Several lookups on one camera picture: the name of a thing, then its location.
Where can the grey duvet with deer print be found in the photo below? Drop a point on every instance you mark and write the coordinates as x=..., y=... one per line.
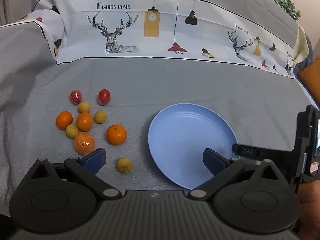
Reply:
x=175, y=25

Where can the orange cushion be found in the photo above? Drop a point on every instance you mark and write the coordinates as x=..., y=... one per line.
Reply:
x=312, y=77

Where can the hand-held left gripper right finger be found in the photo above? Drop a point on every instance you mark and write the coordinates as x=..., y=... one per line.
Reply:
x=212, y=161

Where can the person's right forearm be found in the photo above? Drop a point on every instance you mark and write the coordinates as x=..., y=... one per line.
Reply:
x=311, y=192

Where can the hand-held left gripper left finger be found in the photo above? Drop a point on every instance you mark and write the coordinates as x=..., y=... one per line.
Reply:
x=96, y=158

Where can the green checked cloth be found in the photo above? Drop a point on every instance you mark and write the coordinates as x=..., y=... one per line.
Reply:
x=282, y=2

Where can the plastic-wrapped orange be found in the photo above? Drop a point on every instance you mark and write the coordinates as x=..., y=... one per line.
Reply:
x=84, y=142

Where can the small yellow fruit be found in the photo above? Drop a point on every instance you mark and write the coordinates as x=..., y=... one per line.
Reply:
x=100, y=116
x=72, y=131
x=84, y=107
x=124, y=165

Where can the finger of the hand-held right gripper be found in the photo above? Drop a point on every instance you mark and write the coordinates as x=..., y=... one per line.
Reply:
x=246, y=151

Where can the cream cloth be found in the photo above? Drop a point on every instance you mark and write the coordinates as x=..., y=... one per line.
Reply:
x=301, y=45

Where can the red fruit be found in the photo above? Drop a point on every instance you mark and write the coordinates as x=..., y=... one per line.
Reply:
x=75, y=97
x=104, y=97

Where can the light blue plate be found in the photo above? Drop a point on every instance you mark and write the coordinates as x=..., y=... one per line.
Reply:
x=185, y=130

